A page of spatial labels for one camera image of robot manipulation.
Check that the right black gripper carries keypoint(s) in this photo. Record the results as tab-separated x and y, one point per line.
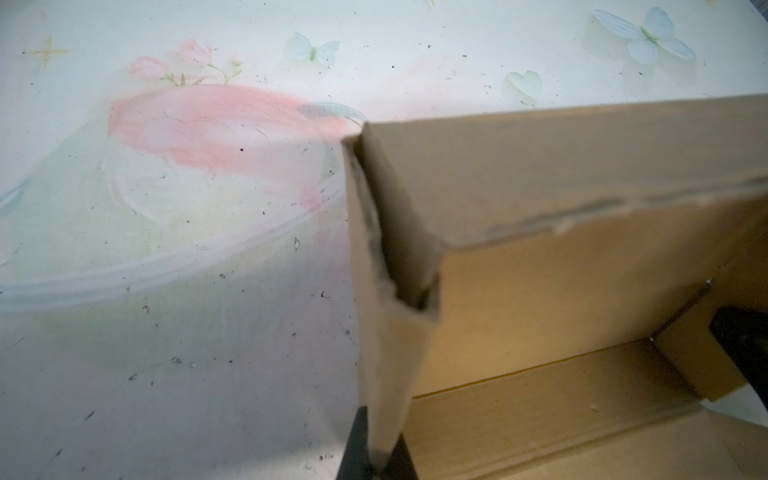
742	333

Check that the floral table mat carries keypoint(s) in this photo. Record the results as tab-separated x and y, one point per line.
176	300

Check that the brown cardboard paper box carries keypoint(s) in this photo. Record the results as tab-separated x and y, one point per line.
535	289

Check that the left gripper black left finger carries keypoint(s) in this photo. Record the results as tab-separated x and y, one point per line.
355	463

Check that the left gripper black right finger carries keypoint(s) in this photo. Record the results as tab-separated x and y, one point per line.
400	465

